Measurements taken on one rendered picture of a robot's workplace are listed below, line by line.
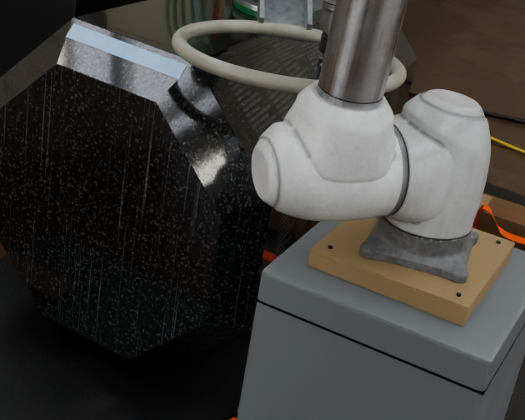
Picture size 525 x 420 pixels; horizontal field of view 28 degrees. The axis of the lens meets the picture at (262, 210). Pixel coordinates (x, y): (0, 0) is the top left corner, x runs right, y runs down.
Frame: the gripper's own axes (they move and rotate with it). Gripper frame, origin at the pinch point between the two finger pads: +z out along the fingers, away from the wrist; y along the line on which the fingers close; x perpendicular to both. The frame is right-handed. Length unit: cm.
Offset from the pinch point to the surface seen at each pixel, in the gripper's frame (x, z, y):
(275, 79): 11.1, -10.5, 1.2
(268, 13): -4, -10, 54
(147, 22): 21, -2, 69
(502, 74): -216, 66, 284
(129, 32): 27, -2, 61
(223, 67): 19.4, -10.3, 7.5
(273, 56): -10, 2, 62
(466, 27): -233, 61, 360
